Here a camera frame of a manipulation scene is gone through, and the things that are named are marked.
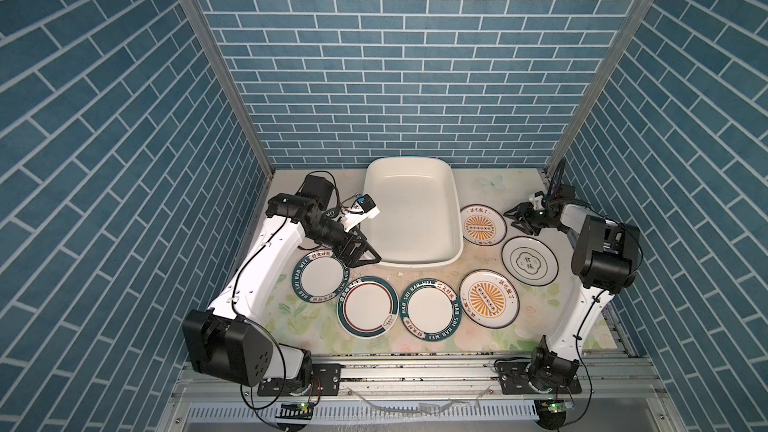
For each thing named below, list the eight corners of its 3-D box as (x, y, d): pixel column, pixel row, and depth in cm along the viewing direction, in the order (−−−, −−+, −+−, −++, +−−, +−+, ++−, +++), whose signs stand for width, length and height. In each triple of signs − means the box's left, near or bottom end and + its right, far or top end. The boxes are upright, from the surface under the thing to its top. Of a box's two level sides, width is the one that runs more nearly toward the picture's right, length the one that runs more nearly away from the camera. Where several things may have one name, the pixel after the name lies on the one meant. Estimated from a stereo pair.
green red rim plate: (334, 338, 82) (333, 336, 80) (342, 279, 93) (341, 276, 91) (399, 338, 82) (399, 336, 81) (399, 279, 93) (399, 276, 92)
